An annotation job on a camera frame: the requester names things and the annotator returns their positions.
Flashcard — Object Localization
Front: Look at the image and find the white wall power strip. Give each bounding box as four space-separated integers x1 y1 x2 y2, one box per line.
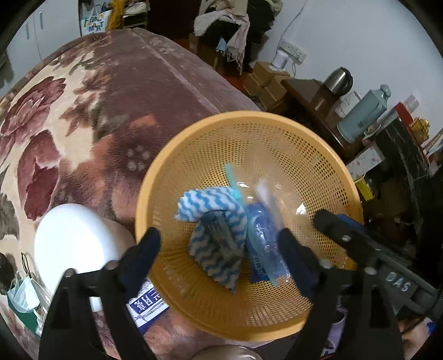
279 38 307 65

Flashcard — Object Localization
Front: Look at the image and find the blue tissue packet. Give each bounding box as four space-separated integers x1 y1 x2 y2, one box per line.
246 202 289 287

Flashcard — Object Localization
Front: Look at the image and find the orange plastic basket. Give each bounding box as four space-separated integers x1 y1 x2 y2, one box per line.
135 111 363 341

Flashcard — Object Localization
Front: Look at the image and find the cardboard boxes stack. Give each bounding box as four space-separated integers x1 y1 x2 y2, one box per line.
243 61 291 110

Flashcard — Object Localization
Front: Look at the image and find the pile of clothes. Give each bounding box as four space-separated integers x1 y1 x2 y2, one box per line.
193 1 283 70

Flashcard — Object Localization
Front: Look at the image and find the black hair tie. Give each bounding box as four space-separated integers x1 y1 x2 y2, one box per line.
19 252 34 278

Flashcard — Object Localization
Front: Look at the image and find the white wardrobe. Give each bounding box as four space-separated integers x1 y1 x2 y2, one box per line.
6 0 80 74

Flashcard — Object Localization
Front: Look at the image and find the white plastic bottle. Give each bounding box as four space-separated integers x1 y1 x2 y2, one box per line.
33 203 135 295

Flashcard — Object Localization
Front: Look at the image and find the blue white striped cloth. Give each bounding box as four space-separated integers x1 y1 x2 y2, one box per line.
175 186 248 292

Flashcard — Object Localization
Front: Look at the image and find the green scouring pad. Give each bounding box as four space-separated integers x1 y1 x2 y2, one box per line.
7 299 40 337

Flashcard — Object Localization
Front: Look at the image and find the floral plush blanket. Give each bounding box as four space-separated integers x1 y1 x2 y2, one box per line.
0 27 264 360

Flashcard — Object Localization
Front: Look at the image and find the person's right hand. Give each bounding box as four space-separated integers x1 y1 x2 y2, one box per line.
399 317 435 360

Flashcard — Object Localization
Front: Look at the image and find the black mesh scrunchie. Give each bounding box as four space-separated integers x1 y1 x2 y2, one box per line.
0 253 15 295

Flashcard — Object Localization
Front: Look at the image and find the white blue tissue pack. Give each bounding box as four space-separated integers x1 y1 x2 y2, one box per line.
127 279 169 335

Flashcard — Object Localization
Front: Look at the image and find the teal surgical face mask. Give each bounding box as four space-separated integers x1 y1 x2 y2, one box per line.
7 271 40 313

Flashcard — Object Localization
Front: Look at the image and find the clear plastic mask bag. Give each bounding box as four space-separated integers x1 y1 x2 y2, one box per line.
224 163 317 294

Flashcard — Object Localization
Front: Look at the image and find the steel electric kettle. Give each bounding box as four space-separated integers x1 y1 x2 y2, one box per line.
323 67 354 97

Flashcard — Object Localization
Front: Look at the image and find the grey green thermos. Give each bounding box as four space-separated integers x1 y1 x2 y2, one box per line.
336 84 391 143

